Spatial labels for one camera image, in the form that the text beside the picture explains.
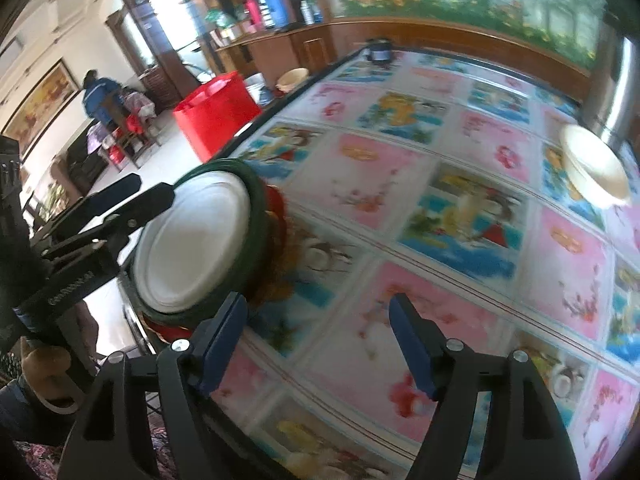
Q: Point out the red thermos jug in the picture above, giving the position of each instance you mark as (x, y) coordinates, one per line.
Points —
(254, 13)

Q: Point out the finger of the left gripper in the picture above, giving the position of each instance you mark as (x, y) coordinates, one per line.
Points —
(125, 219)
(74, 218)

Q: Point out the dark green plastic bowl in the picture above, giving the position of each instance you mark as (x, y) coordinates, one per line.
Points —
(253, 184)

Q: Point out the white round plate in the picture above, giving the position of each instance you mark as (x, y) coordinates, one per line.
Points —
(184, 253)

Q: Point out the small black motor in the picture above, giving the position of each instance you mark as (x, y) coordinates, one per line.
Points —
(379, 50)

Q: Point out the cream plastic colander bowl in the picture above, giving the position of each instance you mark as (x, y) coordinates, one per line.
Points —
(593, 168)

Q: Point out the red paper gift bag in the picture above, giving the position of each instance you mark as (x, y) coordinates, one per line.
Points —
(210, 116)

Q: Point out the stainless steel electric kettle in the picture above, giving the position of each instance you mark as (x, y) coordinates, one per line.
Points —
(608, 108)

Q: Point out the left hand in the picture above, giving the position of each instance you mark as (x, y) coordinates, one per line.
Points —
(45, 368)

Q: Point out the blue thermos jug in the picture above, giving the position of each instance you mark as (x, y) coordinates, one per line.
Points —
(278, 13)

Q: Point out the cream bowl on stool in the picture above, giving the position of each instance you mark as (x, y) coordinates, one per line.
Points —
(290, 80)

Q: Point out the framed wall painting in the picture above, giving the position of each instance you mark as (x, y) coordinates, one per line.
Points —
(49, 97)

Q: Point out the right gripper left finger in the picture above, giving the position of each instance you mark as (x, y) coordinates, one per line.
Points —
(111, 437)

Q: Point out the white spray bottle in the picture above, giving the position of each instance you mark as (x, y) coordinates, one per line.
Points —
(307, 10)

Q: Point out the person in blue jacket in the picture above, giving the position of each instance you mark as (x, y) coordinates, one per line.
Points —
(101, 95)

